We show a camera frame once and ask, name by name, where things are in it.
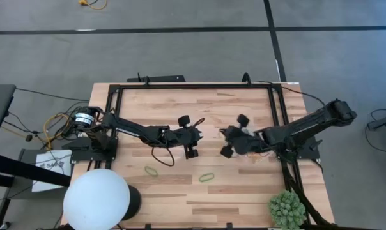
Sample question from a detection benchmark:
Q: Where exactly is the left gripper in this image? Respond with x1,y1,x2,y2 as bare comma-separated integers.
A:
169,114,204,160

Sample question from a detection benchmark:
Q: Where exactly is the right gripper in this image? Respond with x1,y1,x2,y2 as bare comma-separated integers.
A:
219,114,264,160

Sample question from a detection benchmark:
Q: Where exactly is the long yellow rubber band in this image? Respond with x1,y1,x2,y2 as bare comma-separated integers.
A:
243,152,264,162

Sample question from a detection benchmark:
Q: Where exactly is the green rubber band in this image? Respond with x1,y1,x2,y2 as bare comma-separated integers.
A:
198,172,215,183
144,165,159,178

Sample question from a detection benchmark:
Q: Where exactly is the black equipment box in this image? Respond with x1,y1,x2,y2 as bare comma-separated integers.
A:
126,72,187,84

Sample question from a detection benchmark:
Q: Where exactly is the green artificial plant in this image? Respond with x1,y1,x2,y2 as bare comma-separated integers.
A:
268,189,308,230

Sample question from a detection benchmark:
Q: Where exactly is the white globe table lamp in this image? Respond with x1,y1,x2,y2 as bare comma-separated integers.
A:
62,168,143,230

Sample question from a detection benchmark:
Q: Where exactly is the white printed paper sheet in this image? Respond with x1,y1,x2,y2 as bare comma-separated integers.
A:
31,149,73,194

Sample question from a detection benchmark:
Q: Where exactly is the grey box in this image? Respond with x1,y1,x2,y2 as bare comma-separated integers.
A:
7,148,73,201

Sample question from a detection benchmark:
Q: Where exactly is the black beam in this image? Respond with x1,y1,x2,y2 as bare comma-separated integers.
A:
0,151,73,188

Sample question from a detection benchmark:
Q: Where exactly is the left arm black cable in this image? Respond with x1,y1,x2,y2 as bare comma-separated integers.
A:
150,144,176,168

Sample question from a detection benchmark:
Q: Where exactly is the black table frame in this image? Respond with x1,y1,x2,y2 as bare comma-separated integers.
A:
103,81,337,230

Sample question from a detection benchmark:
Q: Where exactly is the thin black cable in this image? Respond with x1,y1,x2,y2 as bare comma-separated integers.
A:
258,80,327,107

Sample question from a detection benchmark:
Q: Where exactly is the black floor cable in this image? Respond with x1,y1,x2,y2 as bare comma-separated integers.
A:
13,87,91,103

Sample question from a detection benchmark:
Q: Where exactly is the yellow cable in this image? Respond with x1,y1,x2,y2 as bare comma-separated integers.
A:
42,112,72,150

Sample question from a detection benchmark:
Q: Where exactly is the black stand with cable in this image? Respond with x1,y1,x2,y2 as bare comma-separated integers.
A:
364,108,386,154

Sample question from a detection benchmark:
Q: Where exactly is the yellow extension cord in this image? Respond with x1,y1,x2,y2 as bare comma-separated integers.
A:
78,0,109,11

